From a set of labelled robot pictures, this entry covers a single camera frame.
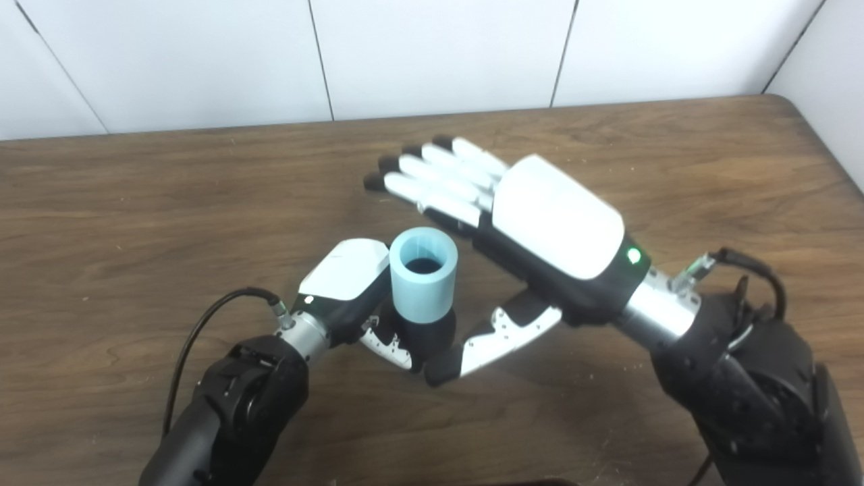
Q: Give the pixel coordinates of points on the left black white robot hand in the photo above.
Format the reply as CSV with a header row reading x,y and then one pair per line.
x,y
344,273

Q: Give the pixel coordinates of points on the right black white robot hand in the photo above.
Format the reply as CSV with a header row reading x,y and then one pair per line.
x,y
560,216

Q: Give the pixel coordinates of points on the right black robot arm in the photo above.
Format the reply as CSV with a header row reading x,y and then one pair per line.
x,y
749,378

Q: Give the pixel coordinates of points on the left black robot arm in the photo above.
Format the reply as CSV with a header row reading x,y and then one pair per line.
x,y
236,398

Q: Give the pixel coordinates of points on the black funnel-shaped nozzle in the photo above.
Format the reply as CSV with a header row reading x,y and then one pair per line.
x,y
432,337

